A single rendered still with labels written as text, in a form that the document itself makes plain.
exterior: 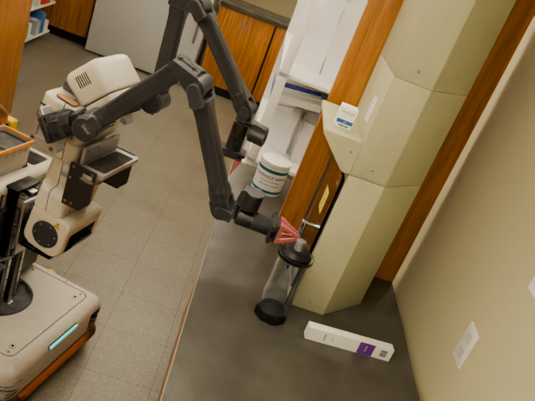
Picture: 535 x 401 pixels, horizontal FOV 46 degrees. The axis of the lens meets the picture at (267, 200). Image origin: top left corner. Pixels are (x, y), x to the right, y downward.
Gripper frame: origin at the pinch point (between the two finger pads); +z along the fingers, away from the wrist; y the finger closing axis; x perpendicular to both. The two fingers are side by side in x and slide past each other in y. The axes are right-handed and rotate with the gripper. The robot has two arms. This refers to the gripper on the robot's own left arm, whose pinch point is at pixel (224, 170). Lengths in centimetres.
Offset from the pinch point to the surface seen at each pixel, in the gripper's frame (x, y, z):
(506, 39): -9, 68, -78
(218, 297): -55, 10, 16
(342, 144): -46, 27, -39
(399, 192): -40, 50, -29
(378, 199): -46, 44, -27
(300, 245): -57, 26, -10
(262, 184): 27.4, 17.1, 11.6
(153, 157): 239, -51, 111
